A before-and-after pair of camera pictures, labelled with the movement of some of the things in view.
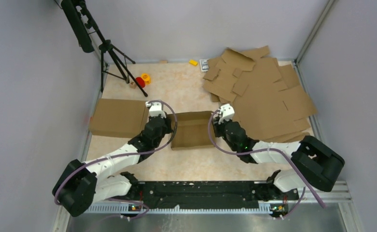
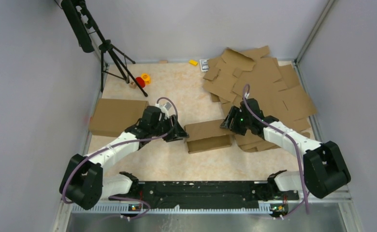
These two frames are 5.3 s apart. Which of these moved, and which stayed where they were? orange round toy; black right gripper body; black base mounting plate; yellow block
Moved: black right gripper body
Stayed: orange round toy; yellow block; black base mounting plate
